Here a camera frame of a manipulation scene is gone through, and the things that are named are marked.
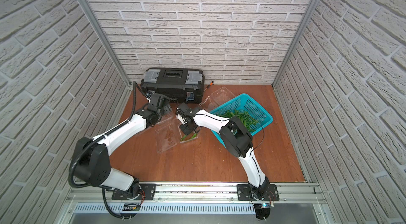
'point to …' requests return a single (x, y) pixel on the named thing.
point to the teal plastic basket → (247, 109)
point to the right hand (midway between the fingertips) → (189, 128)
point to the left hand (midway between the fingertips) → (166, 104)
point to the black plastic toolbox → (183, 85)
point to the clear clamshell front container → (162, 145)
